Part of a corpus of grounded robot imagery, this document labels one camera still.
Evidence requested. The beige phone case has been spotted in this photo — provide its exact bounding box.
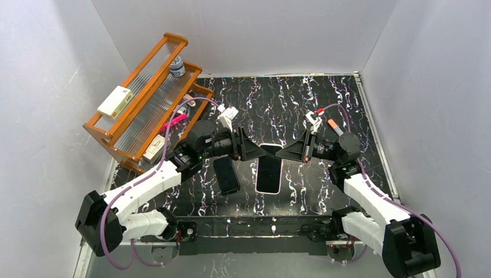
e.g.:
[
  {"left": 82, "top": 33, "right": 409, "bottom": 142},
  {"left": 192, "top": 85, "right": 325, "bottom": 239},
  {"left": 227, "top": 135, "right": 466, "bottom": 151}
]
[{"left": 255, "top": 144, "right": 283, "bottom": 195}]

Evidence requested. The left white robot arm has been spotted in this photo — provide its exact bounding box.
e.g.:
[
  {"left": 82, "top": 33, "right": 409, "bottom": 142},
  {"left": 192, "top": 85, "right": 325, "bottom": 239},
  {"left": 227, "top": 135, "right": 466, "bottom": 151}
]
[{"left": 75, "top": 120, "right": 267, "bottom": 257}]

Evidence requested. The orange wooden shelf rack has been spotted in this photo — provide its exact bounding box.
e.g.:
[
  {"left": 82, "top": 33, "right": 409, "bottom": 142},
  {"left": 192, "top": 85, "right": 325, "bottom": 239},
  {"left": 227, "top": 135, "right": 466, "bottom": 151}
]
[{"left": 83, "top": 32, "right": 214, "bottom": 173}]

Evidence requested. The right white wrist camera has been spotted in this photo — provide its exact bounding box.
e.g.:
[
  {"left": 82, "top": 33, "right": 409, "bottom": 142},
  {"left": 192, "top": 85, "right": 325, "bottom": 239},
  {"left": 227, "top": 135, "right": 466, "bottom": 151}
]
[{"left": 305, "top": 108, "right": 324, "bottom": 134}]

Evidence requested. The white red box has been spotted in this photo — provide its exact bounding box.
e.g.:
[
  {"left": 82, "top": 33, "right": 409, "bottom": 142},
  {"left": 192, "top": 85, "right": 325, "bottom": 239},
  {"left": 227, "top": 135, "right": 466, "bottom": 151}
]
[{"left": 97, "top": 86, "right": 134, "bottom": 120}]

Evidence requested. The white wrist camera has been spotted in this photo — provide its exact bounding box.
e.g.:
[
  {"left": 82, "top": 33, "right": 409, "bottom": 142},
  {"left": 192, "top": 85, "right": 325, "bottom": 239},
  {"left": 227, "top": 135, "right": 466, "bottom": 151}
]
[
  {"left": 305, "top": 108, "right": 324, "bottom": 134},
  {"left": 217, "top": 104, "right": 239, "bottom": 131}
]

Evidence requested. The pink highlighter marker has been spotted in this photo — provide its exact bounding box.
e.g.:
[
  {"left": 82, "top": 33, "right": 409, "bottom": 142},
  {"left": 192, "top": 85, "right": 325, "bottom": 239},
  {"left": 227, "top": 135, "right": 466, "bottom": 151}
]
[{"left": 159, "top": 113, "right": 188, "bottom": 132}]

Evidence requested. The black phone case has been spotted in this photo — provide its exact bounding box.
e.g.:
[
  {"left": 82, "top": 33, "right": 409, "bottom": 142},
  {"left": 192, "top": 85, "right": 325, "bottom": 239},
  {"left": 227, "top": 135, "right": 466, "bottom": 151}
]
[{"left": 213, "top": 157, "right": 240, "bottom": 196}]

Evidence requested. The blue white ceramic jar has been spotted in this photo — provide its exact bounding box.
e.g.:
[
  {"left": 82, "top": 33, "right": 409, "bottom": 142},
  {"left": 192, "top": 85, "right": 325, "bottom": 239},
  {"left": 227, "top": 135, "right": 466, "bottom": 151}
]
[{"left": 168, "top": 56, "right": 186, "bottom": 78}]

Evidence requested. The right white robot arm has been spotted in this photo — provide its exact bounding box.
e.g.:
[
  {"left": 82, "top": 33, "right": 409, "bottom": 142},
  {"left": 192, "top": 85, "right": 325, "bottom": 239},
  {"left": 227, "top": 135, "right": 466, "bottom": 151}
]
[{"left": 275, "top": 131, "right": 441, "bottom": 277}]

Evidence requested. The small grey cardboard box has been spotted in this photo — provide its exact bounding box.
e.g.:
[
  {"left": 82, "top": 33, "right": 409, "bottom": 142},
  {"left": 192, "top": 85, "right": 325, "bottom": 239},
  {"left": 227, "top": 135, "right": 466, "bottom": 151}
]
[{"left": 142, "top": 134, "right": 166, "bottom": 164}]

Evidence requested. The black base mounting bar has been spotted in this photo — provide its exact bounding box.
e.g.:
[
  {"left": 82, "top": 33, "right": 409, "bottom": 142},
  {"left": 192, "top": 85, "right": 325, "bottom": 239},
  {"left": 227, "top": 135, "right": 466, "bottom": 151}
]
[{"left": 140, "top": 215, "right": 363, "bottom": 262}]

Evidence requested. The pink white small stapler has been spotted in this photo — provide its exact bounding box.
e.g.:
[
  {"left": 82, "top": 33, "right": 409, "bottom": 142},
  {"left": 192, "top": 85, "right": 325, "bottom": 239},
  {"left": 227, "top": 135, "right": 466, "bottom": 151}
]
[{"left": 183, "top": 94, "right": 196, "bottom": 107}]

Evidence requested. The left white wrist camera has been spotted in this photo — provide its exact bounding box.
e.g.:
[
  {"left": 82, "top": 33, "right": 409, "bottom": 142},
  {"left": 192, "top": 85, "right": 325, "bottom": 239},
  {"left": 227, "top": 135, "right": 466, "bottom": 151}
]
[{"left": 217, "top": 104, "right": 239, "bottom": 131}]

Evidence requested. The orange capped white marker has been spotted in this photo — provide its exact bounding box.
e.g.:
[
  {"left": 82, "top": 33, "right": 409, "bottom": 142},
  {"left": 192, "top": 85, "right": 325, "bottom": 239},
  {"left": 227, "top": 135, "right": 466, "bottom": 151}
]
[{"left": 327, "top": 119, "right": 344, "bottom": 136}]

